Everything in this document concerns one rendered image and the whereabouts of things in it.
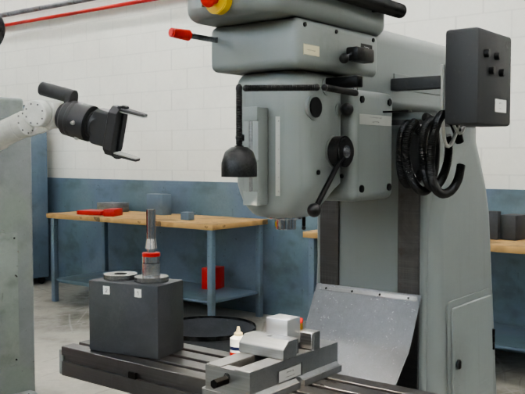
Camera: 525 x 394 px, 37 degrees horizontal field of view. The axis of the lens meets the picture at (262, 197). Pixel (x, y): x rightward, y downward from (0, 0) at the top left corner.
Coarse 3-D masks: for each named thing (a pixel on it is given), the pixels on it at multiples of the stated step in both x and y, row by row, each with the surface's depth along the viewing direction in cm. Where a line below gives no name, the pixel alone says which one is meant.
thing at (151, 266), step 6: (144, 258) 202; (150, 258) 201; (156, 258) 202; (144, 264) 202; (150, 264) 201; (156, 264) 202; (144, 270) 202; (150, 270) 201; (156, 270) 202; (144, 276) 202; (150, 276) 201; (156, 276) 202
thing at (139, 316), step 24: (96, 288) 205; (120, 288) 201; (144, 288) 198; (168, 288) 200; (96, 312) 205; (120, 312) 201; (144, 312) 198; (168, 312) 200; (96, 336) 205; (120, 336) 202; (144, 336) 198; (168, 336) 201
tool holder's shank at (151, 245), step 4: (148, 212) 202; (152, 212) 202; (148, 216) 202; (152, 216) 202; (148, 220) 202; (152, 220) 202; (148, 224) 202; (152, 224) 202; (148, 228) 202; (152, 228) 202; (148, 232) 202; (152, 232) 202; (148, 236) 202; (152, 236) 202; (148, 240) 202; (152, 240) 202; (148, 244) 202; (152, 244) 202; (156, 244) 203; (148, 248) 202; (152, 248) 202; (156, 248) 203; (148, 252) 202; (152, 252) 202
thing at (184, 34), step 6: (174, 30) 161; (180, 30) 162; (186, 30) 163; (174, 36) 161; (180, 36) 162; (186, 36) 163; (192, 36) 165; (198, 36) 167; (204, 36) 168; (216, 42) 172
